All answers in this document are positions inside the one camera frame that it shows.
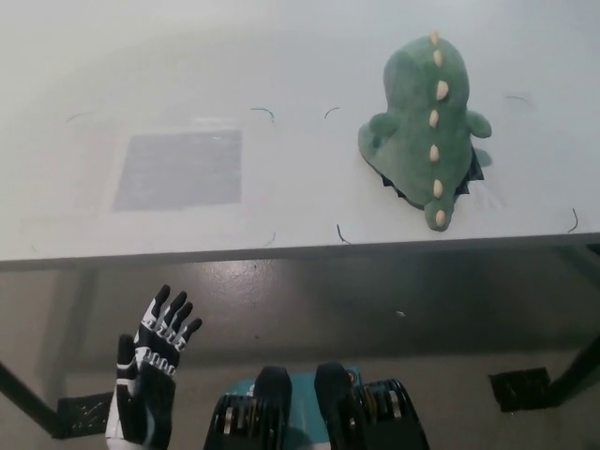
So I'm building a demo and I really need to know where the black tape patch on table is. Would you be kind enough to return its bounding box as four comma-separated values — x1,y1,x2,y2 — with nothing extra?
378,145,487,210

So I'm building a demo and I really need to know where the black teal robot body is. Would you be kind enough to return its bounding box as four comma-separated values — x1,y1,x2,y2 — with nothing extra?
201,360,430,450

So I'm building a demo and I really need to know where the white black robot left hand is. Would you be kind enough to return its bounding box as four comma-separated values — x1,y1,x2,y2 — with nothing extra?
105,284,204,450

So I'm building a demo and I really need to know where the grey square table patch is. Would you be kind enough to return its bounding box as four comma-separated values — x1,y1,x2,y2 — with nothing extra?
111,129,244,213

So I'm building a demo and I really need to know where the green plush dinosaur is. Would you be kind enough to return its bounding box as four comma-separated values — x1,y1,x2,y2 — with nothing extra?
358,30,493,232

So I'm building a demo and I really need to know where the black floor tape patch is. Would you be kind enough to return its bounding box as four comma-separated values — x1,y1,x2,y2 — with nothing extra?
488,367,552,413
55,393,116,440

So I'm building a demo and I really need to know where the black table leg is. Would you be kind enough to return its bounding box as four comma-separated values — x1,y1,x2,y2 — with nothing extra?
0,359,65,440
546,322,600,409

